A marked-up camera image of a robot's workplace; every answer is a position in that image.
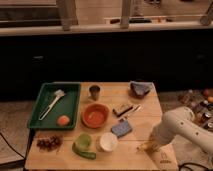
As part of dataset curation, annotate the black cable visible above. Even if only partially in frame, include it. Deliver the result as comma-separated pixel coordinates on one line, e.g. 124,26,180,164
0,132,26,160

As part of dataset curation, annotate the green cucumber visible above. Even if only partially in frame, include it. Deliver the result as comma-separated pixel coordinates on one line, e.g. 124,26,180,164
72,143,96,160

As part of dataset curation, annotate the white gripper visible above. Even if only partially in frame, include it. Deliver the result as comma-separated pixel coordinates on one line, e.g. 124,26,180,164
150,129,172,151

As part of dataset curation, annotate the purple grapes bunch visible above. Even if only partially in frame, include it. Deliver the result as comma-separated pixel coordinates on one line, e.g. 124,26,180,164
37,135,62,151

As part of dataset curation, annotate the white dish brush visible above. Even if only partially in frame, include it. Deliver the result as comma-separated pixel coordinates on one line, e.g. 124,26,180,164
39,89,65,120

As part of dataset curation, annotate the blue sponge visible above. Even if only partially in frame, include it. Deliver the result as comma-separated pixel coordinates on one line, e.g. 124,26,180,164
111,121,132,138

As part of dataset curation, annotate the green cup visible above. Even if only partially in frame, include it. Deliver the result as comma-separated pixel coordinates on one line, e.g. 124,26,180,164
75,133,91,151

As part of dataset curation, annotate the red bowl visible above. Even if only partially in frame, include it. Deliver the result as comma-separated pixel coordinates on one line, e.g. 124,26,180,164
81,103,109,129

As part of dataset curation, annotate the metal spoon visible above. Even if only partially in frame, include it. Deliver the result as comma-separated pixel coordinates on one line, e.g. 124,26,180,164
119,105,142,122

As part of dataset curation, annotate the yellow banana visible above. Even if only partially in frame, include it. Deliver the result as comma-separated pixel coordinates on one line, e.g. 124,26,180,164
137,141,153,151

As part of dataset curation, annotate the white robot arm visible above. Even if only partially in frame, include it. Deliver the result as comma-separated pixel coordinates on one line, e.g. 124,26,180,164
151,106,213,156

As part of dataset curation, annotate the orange fruit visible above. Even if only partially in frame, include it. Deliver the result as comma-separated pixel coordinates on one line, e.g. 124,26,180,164
57,115,70,126

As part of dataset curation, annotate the green plastic tray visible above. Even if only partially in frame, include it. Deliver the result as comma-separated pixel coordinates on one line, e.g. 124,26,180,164
28,83,81,130

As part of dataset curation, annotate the metal cup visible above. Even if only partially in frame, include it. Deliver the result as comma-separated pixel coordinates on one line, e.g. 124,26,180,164
89,85,100,101

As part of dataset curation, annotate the dark bowl with blue cloth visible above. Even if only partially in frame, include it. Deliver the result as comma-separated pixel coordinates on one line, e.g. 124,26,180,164
130,81,151,99

